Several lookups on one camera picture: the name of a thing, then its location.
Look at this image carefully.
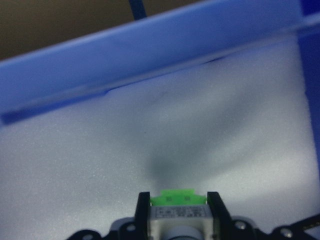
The green and white push button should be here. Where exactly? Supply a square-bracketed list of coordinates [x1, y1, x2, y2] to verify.
[149, 187, 214, 240]

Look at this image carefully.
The white foam pad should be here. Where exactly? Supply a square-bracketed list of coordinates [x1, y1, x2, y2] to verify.
[0, 37, 320, 240]

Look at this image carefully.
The blue plastic bin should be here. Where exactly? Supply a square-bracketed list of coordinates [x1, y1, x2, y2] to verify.
[0, 0, 320, 201]

